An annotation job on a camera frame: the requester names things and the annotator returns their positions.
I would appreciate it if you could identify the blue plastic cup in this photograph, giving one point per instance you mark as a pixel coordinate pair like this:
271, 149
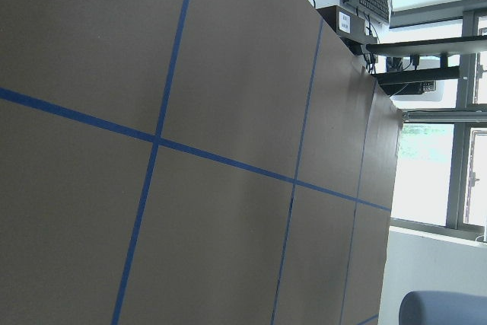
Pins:
438, 307

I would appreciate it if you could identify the black box with white label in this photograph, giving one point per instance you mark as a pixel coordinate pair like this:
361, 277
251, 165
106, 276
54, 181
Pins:
347, 25

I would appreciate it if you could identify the black monitor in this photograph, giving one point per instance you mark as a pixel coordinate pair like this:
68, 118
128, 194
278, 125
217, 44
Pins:
448, 46

